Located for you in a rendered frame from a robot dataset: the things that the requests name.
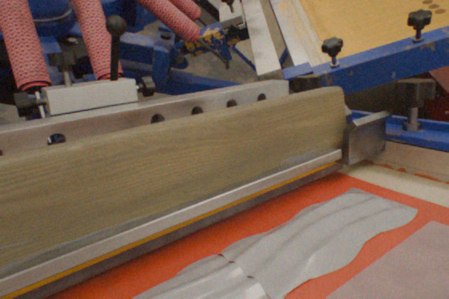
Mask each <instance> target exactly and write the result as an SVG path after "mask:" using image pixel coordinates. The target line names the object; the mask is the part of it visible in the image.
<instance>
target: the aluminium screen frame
mask: <svg viewBox="0 0 449 299"><path fill-rule="evenodd" d="M360 161H362V162H365V163H368V164H376V165H378V166H381V167H384V168H389V169H391V170H395V171H400V172H405V173H408V174H410V175H413V176H421V177H423V178H427V179H429V180H434V181H437V182H440V183H445V184H449V152H447V151H443V150H439V149H435V148H427V147H420V146H417V145H414V144H409V143H399V142H395V141H391V140H388V139H385V151H383V152H380V153H377V154H375V155H373V156H371V157H369V158H367V159H364V160H360Z"/></svg>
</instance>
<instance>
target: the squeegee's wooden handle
mask: <svg viewBox="0 0 449 299"><path fill-rule="evenodd" d="M345 127H346V110H345V102H344V94H343V91H342V88H341V87H323V88H317V89H313V90H309V91H303V92H300V93H297V94H290V95H284V96H281V97H276V98H274V99H264V100H261V101H257V102H254V103H248V104H245V105H238V106H234V107H229V108H225V109H221V110H218V111H208V112H205V113H202V114H198V115H189V116H185V117H182V118H179V119H173V120H169V121H162V122H159V123H153V124H149V125H146V126H138V127H133V128H129V129H127V130H122V131H113V132H110V133H106V134H103V135H97V136H93V137H87V138H82V139H77V140H73V141H70V142H63V143H57V144H53V145H50V146H46V147H40V148H33V149H30V150H26V151H23V152H16V153H13V154H6V155H2V156H0V271H2V270H4V269H8V268H9V267H12V266H14V265H20V264H21V263H23V262H26V261H28V260H31V259H34V258H36V257H40V256H42V255H45V254H48V253H50V252H53V251H55V250H59V249H61V248H64V247H67V246H68V245H70V244H74V243H78V242H80V241H82V240H85V239H87V238H89V237H91V236H97V235H99V234H101V233H103V232H106V231H108V230H112V229H114V228H118V227H120V226H121V225H124V224H129V223H131V222H133V221H135V220H138V219H140V218H144V217H146V216H150V215H152V214H153V213H156V212H161V211H163V210H165V209H167V208H170V207H175V206H177V205H178V204H182V203H184V202H186V201H190V200H193V199H196V198H197V197H199V196H204V195H207V194H209V193H210V192H214V191H216V190H220V189H222V188H225V187H228V186H229V185H231V184H236V183H239V182H241V181H242V180H248V179H249V178H252V177H254V176H257V175H260V174H263V173H266V172H268V171H271V170H273V169H276V168H279V167H281V166H284V165H286V164H291V163H292V162H295V161H298V160H300V159H303V158H306V157H309V156H311V155H314V154H316V153H320V152H323V151H325V150H327V149H330V148H332V147H333V148H339V149H342V153H343V129H344V128H345Z"/></svg>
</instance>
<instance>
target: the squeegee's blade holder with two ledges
mask: <svg viewBox="0 0 449 299"><path fill-rule="evenodd" d="M341 158H342V149H339V148H333V147H332V148H330V149H327V150H325V151H323V152H320V153H316V154H314V155H311V156H309V157H306V158H303V159H300V160H298V161H295V162H292V163H291V164H286V165H284V166H281V167H279V168H276V169H273V170H271V171H268V172H266V173H263V174H260V175H257V176H254V177H252V178H249V179H248V180H242V181H241V182H239V183H236V184H231V185H229V186H228V187H225V188H222V189H220V190H216V191H214V192H210V193H209V194H207V195H204V196H199V197H197V198H196V199H193V200H190V201H186V202H184V203H182V204H178V205H177V206H175V207H170V208H167V209H165V210H163V211H161V212H156V213H153V214H152V215H150V216H146V217H144V218H140V219H138V220H135V221H133V222H131V223H129V224H124V225H121V226H120V227H118V228H114V229H112V230H108V231H106V232H103V233H101V234H99V235H97V236H91V237H89V238H87V239H85V240H82V241H80V242H78V243H74V244H70V245H68V246H67V247H64V248H61V249H59V250H55V251H53V252H50V253H48V254H45V255H42V256H40V257H36V258H34V259H31V260H28V261H26V262H23V263H21V264H20V265H14V266H12V267H9V268H8V269H4V270H2V271H0V298H1V297H4V296H6V295H8V294H11V293H13V292H15V291H18V290H21V289H24V288H26V287H28V286H30V285H32V284H34V283H37V282H40V281H44V280H46V279H47V278H49V277H52V276H54V275H56V274H60V273H63V272H65V271H67V270H68V269H71V268H74V267H78V266H79V265H82V264H83V263H86V262H88V261H90V260H94V259H96V258H98V257H101V256H102V255H105V254H107V253H112V252H113V251H115V250H117V249H120V248H122V247H125V246H128V245H130V244H132V243H135V242H137V241H138V240H142V239H145V238H147V237H148V236H151V235H155V234H157V233H159V232H162V231H164V230H165V229H168V228H172V227H174V226H176V225H178V224H180V223H184V222H186V221H188V220H191V219H193V218H195V217H198V216H202V215H203V214H205V213H207V212H212V211H213V210H216V209H218V208H220V207H222V206H225V205H228V204H231V203H232V202H234V201H238V200H240V199H243V198H245V197H246V196H251V195H253V194H255V193H257V192H260V191H261V190H265V189H266V188H270V187H272V186H273V185H277V184H280V183H282V182H284V181H286V180H291V179H292V178H294V177H296V176H299V175H303V174H305V173H307V172H309V171H311V170H314V169H317V168H319V167H321V166H324V165H326V164H331V163H332V162H334V161H336V160H339V159H341Z"/></svg>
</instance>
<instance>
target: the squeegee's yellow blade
mask: <svg viewBox="0 0 449 299"><path fill-rule="evenodd" d="M336 163H337V162H335V161H334V162H332V163H331V164H326V165H324V166H321V167H319V168H317V169H314V170H311V171H309V172H307V173H305V174H303V175H299V176H296V177H294V178H292V179H291V180H286V181H284V182H282V183H280V184H277V185H273V186H272V187H270V188H266V189H265V190H261V191H260V192H257V193H255V194H253V195H251V196H246V197H245V198H243V199H240V200H238V201H234V202H232V203H231V204H228V205H225V206H222V207H220V208H218V209H216V210H213V211H212V212H207V213H205V214H203V215H202V216H198V217H195V218H193V219H191V220H188V221H186V222H184V223H180V224H178V225H176V226H174V227H172V228H168V229H165V230H164V231H162V232H159V233H157V234H155V235H151V236H148V237H147V238H145V239H142V240H138V241H137V242H135V243H132V244H130V245H128V246H125V247H122V248H120V249H117V250H115V251H113V252H112V253H107V254H105V255H102V256H101V257H98V258H96V259H94V260H90V261H88V262H86V263H83V264H82V265H79V266H78V267H74V268H71V269H68V270H67V271H65V272H63V273H60V274H56V275H54V276H52V277H49V278H47V279H46V280H44V281H40V282H37V283H34V284H32V285H30V286H28V287H26V288H24V289H21V290H18V291H15V292H13V293H11V294H8V295H6V296H4V297H1V298H0V299H11V298H12V297H17V296H19V295H21V294H24V293H26V292H28V291H31V290H32V289H37V288H38V287H40V286H42V285H45V284H47V283H49V282H52V281H56V280H58V279H59V278H61V277H64V276H66V275H68V274H70V273H74V272H77V271H78V270H80V269H83V268H85V267H87V266H90V265H93V264H95V263H97V262H99V261H101V260H104V259H107V258H109V257H113V256H114V255H116V254H118V253H122V252H125V251H126V250H128V249H130V248H133V247H135V246H138V245H140V244H142V243H145V242H147V241H148V240H153V239H155V238H157V237H159V236H162V235H164V234H167V233H170V232H171V231H174V230H175V229H178V228H182V227H184V226H186V225H187V224H191V223H194V222H196V221H198V220H200V219H202V218H204V217H207V216H211V215H212V214H214V213H216V212H221V211H223V210H224V209H226V208H229V207H231V206H234V205H236V204H239V203H241V202H243V201H246V200H249V199H251V198H253V197H255V196H259V195H261V194H263V193H265V192H267V191H270V190H274V189H275V188H278V187H280V186H282V185H285V184H287V183H290V182H292V181H294V180H298V179H300V178H302V177H303V176H307V175H310V174H312V173H315V172H316V171H319V170H320V169H324V168H327V167H329V166H331V165H332V164H336Z"/></svg>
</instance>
